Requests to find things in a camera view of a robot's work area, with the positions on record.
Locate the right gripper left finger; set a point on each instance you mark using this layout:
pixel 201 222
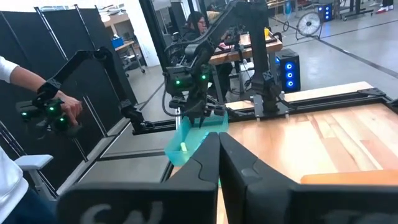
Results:
pixel 199 174

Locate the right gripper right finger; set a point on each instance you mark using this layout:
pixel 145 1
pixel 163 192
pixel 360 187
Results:
pixel 245 180

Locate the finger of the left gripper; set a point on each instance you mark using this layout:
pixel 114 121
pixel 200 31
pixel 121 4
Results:
pixel 202 117
pixel 191 115

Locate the light green highlighter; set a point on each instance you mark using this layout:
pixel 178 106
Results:
pixel 183 147

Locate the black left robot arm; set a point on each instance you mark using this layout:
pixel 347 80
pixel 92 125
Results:
pixel 258 46

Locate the person's forearm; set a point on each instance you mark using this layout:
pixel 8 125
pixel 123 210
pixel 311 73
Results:
pixel 31 79

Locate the green translucent tray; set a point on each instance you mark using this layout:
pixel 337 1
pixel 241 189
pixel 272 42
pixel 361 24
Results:
pixel 192 140

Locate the wooden table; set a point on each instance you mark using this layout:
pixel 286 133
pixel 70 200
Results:
pixel 248 53

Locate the person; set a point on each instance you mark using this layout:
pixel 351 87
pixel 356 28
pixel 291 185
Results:
pixel 9 183
pixel 196 23

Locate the black computer tower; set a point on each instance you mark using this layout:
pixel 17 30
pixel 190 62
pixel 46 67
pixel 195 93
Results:
pixel 287 62
pixel 325 11

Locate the blue bin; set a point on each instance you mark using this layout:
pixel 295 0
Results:
pixel 118 42

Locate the person's hand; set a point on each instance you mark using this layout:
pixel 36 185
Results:
pixel 71 107

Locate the black floor fan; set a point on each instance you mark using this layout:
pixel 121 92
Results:
pixel 308 23

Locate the white chair armrest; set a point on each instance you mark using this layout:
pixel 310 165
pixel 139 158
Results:
pixel 32 161

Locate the black folding partition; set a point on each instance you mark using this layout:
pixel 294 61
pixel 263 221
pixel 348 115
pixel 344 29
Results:
pixel 31 40

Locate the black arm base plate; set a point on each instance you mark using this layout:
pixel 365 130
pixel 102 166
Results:
pixel 259 109

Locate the black aluminium rig frame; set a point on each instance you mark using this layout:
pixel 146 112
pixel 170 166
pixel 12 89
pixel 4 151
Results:
pixel 326 104

